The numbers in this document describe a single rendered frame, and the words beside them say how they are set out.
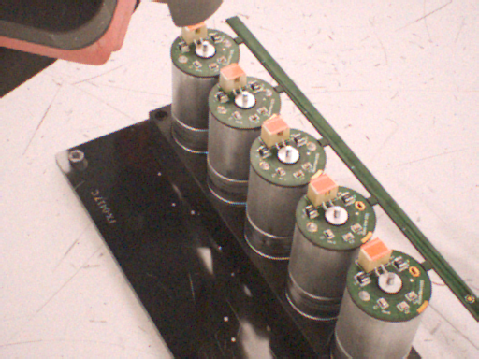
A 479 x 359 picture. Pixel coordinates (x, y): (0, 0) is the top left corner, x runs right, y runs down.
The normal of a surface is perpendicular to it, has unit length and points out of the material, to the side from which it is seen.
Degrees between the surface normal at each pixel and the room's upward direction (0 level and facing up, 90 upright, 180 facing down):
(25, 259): 0
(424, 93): 0
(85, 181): 0
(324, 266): 90
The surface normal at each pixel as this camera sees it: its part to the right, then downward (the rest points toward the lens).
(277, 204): -0.22, 0.75
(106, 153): 0.05, -0.63
